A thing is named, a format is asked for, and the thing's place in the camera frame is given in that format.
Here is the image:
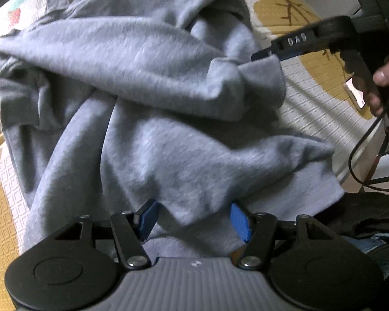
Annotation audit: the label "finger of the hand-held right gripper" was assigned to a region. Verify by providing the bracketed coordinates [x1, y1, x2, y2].
[251, 48, 282, 63]

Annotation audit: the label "smartphone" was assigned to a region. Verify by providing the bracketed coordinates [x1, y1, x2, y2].
[343, 74, 367, 111]

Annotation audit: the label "person's blue jeans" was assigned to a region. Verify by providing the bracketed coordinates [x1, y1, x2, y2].
[357, 231, 389, 279]

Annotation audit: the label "printed foam play mat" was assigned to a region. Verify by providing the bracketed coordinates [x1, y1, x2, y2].
[0, 0, 386, 256]

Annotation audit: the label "person's black clothing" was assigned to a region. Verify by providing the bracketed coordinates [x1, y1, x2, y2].
[324, 191, 389, 241]

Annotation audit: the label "grey sweatshirt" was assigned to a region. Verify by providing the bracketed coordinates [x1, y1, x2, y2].
[0, 0, 344, 266]

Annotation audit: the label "person's right hand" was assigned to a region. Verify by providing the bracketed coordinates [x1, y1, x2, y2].
[365, 62, 389, 117]

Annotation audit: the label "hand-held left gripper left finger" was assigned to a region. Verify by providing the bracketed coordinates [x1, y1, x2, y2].
[53, 199, 159, 271]

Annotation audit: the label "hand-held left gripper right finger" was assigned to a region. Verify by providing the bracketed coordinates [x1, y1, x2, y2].
[231, 202, 333, 270]

